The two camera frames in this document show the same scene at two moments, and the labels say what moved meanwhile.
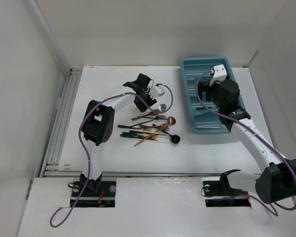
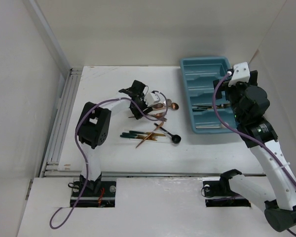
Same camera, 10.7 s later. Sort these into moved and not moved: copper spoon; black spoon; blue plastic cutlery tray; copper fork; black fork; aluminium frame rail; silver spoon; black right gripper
Moved: copper fork; copper spoon; black right gripper; silver spoon; black fork
Not moved: aluminium frame rail; black spoon; blue plastic cutlery tray
